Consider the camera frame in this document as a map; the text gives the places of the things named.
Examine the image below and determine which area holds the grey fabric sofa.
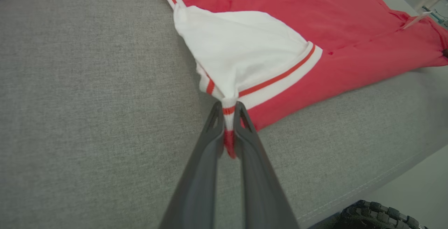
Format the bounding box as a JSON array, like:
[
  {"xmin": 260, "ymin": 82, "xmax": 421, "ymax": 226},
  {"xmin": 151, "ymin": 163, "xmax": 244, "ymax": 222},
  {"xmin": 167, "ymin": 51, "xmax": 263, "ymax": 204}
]
[{"xmin": 0, "ymin": 0, "xmax": 448, "ymax": 229}]

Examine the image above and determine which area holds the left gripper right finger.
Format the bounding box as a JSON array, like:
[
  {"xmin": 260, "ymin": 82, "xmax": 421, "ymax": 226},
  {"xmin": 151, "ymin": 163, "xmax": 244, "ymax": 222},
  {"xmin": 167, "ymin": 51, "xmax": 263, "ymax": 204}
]
[{"xmin": 233, "ymin": 101, "xmax": 300, "ymax": 229}]

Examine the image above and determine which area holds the red garment with white stripes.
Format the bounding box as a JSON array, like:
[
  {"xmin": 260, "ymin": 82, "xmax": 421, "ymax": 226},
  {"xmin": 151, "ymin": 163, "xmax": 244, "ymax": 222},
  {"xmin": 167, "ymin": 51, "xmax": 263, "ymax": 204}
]
[{"xmin": 157, "ymin": 0, "xmax": 448, "ymax": 159}]

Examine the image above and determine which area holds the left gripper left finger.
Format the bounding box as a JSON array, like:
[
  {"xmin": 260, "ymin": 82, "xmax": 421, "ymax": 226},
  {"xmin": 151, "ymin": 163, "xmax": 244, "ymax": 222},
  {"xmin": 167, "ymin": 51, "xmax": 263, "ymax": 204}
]
[{"xmin": 159, "ymin": 101, "xmax": 225, "ymax": 229}]

